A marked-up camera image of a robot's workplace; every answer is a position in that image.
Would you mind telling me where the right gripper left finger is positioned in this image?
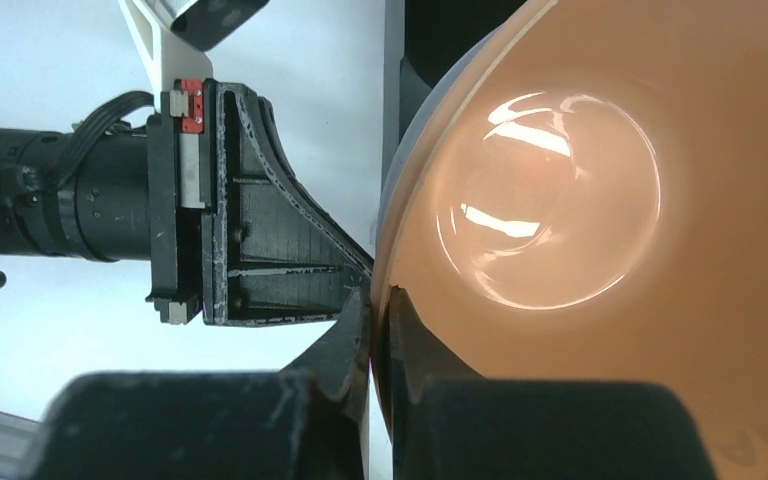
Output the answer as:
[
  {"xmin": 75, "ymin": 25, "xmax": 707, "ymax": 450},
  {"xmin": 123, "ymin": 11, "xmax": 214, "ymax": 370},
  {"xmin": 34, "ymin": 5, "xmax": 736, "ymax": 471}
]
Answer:
[{"xmin": 22, "ymin": 288, "xmax": 370, "ymax": 479}]

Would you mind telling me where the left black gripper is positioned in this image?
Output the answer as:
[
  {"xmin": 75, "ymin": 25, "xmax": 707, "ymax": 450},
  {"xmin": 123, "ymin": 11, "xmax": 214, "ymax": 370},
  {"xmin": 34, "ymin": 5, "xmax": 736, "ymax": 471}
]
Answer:
[{"xmin": 147, "ymin": 79, "xmax": 373, "ymax": 328}]

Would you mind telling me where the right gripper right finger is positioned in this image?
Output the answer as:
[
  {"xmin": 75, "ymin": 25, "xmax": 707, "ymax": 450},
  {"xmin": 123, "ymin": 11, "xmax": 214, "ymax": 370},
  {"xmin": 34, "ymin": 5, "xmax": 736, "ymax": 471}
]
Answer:
[{"xmin": 383, "ymin": 287, "xmax": 715, "ymax": 479}]

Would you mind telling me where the orange plastic bucket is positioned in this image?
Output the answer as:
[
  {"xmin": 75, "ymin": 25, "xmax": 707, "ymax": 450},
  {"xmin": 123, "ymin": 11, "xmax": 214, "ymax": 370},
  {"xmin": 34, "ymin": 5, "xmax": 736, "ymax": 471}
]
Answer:
[{"xmin": 370, "ymin": 1, "xmax": 768, "ymax": 479}]

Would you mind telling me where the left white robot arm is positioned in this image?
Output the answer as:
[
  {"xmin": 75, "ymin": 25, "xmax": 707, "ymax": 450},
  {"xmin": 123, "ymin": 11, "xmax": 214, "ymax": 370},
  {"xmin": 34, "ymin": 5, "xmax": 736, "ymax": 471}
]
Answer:
[{"xmin": 0, "ymin": 79, "xmax": 373, "ymax": 327}]

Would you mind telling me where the grey storage crate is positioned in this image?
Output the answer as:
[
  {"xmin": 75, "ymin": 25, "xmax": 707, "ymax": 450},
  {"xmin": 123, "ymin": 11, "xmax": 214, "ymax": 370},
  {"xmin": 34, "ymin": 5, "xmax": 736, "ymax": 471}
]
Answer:
[{"xmin": 381, "ymin": 0, "xmax": 405, "ymax": 186}]

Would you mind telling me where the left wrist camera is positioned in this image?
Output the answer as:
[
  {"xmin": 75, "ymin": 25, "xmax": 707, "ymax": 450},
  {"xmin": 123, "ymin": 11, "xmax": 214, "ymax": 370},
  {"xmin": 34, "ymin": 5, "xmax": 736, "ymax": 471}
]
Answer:
[{"xmin": 118, "ymin": 0, "xmax": 268, "ymax": 97}]

